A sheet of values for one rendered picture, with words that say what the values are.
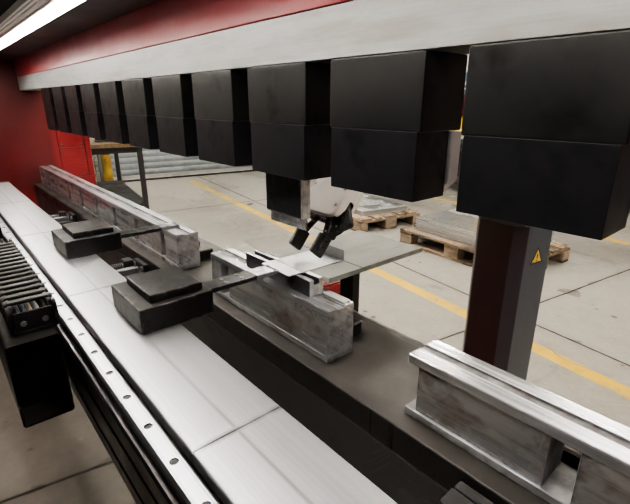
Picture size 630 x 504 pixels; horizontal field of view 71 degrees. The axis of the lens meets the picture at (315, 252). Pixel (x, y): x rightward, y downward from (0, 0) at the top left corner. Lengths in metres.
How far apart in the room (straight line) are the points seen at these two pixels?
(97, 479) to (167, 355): 1.38
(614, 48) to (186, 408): 0.50
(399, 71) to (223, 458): 0.44
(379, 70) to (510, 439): 0.45
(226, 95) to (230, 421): 0.56
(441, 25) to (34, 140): 2.48
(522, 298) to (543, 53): 0.98
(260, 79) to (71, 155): 2.17
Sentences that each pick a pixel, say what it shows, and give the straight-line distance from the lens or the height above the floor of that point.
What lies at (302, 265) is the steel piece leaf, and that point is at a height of 1.00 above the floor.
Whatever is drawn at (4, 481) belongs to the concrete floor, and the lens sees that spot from 2.11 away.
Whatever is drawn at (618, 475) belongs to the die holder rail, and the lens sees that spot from 0.55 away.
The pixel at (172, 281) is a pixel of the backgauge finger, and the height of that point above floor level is 1.03.
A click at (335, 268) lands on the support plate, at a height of 1.00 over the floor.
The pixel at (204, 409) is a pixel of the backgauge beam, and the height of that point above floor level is 0.98.
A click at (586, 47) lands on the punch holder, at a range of 0.45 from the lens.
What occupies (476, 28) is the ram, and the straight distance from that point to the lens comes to 0.50.
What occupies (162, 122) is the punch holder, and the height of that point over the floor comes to 1.24.
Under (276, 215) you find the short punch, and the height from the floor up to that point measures 1.09.
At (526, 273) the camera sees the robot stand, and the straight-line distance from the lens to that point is 1.34.
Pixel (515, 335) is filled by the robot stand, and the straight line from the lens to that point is 1.41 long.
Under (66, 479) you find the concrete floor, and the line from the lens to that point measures 2.01.
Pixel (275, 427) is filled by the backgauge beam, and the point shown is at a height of 0.98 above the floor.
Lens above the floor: 1.29
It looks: 19 degrees down
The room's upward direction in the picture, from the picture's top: straight up
